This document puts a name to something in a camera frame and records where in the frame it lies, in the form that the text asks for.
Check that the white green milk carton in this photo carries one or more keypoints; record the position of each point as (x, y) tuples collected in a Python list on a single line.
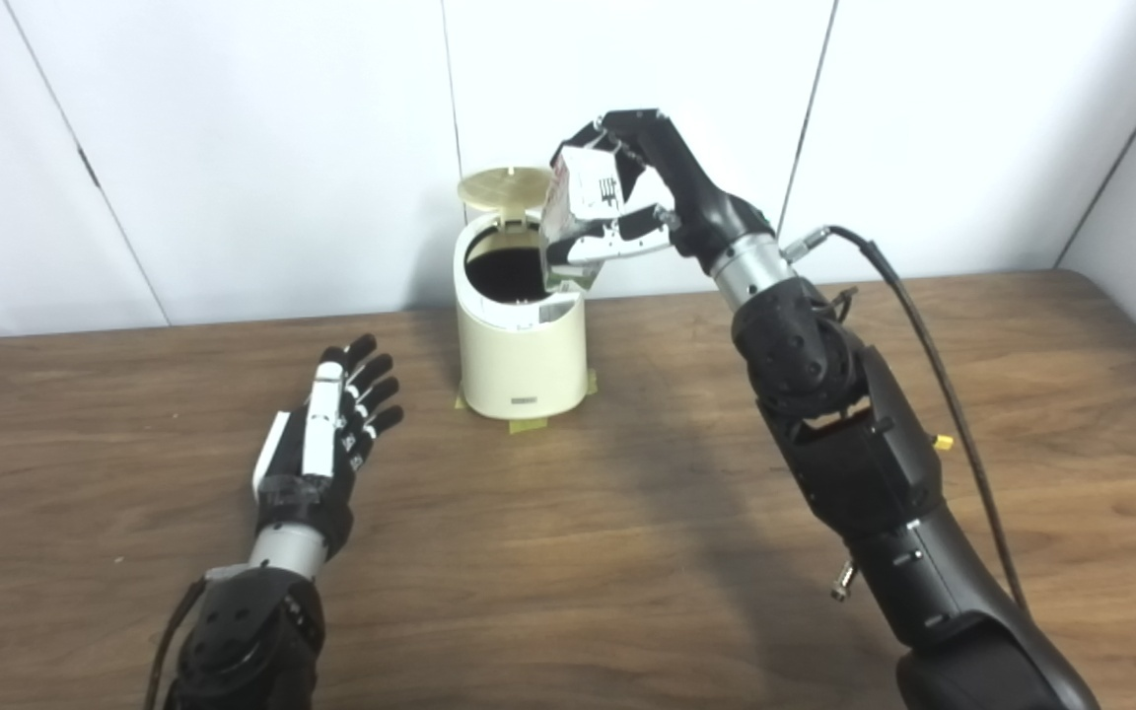
[(588, 192)]

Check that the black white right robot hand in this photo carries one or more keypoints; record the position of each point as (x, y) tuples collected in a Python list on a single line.
[(686, 187)]

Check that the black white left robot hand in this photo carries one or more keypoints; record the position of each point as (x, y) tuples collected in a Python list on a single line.
[(321, 434)]

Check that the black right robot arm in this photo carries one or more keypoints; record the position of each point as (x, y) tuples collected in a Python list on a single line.
[(864, 463)]

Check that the cream-colored round bin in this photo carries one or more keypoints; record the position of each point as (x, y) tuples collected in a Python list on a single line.
[(519, 355)]

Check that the cream round bin lid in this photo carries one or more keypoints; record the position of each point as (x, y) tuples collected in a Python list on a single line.
[(504, 185)]

